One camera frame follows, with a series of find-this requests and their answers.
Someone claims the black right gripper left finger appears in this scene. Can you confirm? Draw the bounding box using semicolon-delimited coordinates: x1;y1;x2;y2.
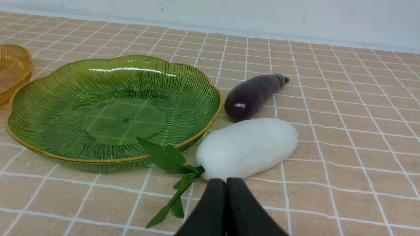
175;178;226;236

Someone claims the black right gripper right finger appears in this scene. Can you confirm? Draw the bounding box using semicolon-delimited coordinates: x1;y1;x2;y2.
226;178;288;236

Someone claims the amber ribbed glass plate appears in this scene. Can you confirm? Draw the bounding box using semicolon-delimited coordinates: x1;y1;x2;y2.
0;44;34;106

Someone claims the green ribbed glass plate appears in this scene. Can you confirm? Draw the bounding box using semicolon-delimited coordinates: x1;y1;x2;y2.
6;55;222;171

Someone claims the white toy radish with leaves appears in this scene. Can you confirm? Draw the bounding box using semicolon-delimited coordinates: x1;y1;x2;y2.
137;118;300;228

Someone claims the purple toy eggplant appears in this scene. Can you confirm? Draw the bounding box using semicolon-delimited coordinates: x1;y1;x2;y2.
224;73;290;122

